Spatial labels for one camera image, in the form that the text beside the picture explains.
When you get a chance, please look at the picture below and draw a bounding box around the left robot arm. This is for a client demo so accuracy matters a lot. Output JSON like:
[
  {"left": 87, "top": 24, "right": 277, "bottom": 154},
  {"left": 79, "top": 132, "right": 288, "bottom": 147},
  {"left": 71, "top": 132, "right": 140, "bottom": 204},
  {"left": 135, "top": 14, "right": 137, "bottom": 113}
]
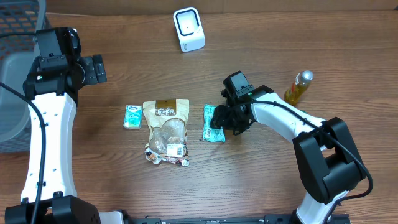
[{"left": 1, "top": 27, "right": 107, "bottom": 223}]

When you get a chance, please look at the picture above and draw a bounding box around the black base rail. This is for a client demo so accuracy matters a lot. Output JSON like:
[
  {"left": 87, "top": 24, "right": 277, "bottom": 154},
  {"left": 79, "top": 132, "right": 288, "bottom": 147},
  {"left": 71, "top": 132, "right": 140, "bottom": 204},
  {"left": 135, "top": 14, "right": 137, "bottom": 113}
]
[{"left": 121, "top": 213, "right": 352, "bottom": 224}]

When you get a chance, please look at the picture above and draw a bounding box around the teal snack packet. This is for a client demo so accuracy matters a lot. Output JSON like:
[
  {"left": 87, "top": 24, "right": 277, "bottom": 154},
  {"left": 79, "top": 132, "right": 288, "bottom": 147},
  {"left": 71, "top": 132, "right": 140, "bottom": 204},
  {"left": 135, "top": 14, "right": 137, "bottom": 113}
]
[{"left": 202, "top": 104, "right": 226, "bottom": 142}]

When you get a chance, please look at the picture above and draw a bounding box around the grey plastic mesh basket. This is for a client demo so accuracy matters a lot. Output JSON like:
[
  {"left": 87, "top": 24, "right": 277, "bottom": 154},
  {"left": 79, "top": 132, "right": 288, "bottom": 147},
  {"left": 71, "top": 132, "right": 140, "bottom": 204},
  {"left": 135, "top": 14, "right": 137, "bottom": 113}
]
[{"left": 1, "top": 0, "right": 49, "bottom": 153}]

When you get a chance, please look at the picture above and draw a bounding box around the yellow drink bottle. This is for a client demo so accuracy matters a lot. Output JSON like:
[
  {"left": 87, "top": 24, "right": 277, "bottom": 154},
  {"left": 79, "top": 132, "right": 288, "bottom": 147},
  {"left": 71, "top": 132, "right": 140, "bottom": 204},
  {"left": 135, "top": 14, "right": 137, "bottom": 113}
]
[{"left": 284, "top": 70, "right": 313, "bottom": 106}]

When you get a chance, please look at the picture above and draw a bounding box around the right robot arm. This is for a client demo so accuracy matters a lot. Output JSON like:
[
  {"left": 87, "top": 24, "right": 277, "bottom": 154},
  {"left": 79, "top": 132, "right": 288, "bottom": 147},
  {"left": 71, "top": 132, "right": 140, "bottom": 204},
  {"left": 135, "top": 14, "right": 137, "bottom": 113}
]
[{"left": 210, "top": 71, "right": 373, "bottom": 223}]

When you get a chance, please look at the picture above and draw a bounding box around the brown nut pouch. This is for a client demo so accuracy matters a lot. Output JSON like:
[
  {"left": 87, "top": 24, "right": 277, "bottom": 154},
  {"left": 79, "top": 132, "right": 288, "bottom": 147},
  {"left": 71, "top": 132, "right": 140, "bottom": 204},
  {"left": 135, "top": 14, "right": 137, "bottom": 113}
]
[{"left": 143, "top": 99, "right": 190, "bottom": 155}]

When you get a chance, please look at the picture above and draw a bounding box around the white barcode scanner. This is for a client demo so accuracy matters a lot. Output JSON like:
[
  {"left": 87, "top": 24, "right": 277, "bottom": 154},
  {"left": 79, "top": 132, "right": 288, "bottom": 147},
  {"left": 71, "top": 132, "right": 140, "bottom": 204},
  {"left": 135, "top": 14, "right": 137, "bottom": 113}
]
[{"left": 173, "top": 7, "right": 205, "bottom": 52}]

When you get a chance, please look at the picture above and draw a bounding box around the teal tissue pack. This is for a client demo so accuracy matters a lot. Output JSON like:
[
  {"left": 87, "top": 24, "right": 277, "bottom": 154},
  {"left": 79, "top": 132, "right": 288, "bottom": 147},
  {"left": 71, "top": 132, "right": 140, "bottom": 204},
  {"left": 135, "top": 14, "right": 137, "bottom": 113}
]
[{"left": 123, "top": 105, "right": 142, "bottom": 129}]

